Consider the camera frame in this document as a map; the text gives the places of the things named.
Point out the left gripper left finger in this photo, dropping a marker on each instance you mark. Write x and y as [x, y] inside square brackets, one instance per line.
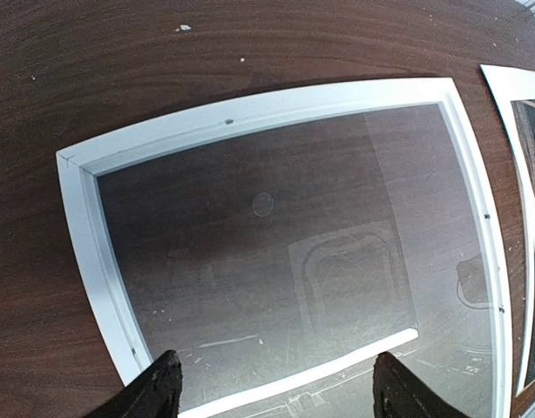
[154, 393]

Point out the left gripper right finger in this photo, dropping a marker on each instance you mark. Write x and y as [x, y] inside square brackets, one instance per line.
[397, 392]

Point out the clear acrylic sheet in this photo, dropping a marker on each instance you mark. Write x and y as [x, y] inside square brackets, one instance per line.
[260, 257]

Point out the white picture frame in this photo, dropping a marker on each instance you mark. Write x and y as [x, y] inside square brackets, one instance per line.
[80, 165]

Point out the white mat board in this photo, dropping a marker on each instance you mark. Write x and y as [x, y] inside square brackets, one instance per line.
[514, 93]

